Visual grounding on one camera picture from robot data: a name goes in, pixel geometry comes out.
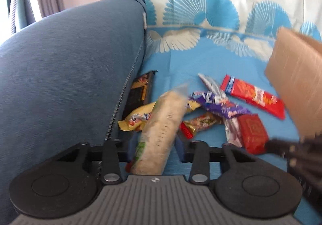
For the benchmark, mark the long beige cracker packet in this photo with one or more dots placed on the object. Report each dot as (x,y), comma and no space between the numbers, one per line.
(161,124)

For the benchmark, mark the fan-printed blue blanket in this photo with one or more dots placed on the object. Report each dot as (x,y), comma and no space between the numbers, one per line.
(201,51)

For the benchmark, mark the yellow snack packet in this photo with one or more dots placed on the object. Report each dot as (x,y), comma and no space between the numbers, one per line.
(133,119)

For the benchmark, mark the white sofa tag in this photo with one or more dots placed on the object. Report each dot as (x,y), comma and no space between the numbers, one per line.
(145,21)

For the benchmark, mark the brown candy bar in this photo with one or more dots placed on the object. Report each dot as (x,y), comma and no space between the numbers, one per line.
(203,122)

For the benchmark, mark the window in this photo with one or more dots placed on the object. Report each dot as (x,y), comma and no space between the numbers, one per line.
(3,1)

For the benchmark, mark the square red snack packet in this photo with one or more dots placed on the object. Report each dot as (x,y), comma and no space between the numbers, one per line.
(252,132)

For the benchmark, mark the long red snack packet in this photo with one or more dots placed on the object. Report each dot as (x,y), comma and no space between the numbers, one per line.
(254,95)

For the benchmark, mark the silver snack wrapper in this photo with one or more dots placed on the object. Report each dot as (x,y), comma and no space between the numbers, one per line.
(213,86)

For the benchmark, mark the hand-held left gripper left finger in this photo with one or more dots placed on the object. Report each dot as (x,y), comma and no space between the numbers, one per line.
(131,150)

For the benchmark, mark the cardboard box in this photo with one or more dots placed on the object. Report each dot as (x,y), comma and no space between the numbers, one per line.
(296,71)

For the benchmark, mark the black snack packet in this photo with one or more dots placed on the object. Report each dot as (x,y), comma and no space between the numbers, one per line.
(140,91)

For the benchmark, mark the grey ribbed pole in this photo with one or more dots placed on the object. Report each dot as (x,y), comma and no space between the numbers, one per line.
(16,1)

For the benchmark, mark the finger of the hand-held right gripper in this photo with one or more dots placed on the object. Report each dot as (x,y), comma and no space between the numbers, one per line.
(286,149)

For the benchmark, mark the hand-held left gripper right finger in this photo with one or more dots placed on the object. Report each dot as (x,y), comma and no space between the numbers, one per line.
(180,150)

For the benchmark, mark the purple snack packet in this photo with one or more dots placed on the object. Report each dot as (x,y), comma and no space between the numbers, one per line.
(221,106)

